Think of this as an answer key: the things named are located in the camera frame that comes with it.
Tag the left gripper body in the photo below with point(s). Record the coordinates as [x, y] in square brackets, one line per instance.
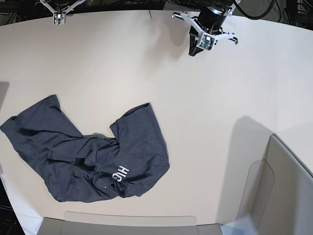
[211, 17]

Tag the dark blue t-shirt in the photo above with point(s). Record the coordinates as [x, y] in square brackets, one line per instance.
[89, 168]

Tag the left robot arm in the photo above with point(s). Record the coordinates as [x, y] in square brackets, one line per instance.
[228, 7]

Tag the grey panel at right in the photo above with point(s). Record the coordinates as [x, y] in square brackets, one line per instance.
[278, 195]

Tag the grey panel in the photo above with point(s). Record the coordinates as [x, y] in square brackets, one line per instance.
[78, 223]
[278, 195]

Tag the grey panel at bottom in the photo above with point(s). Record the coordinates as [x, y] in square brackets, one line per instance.
[78, 223]

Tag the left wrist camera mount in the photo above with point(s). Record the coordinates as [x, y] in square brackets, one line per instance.
[206, 41]

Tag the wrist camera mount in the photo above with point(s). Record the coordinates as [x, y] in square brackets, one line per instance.
[206, 41]
[60, 13]

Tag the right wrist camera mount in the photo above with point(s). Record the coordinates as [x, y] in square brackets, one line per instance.
[60, 13]

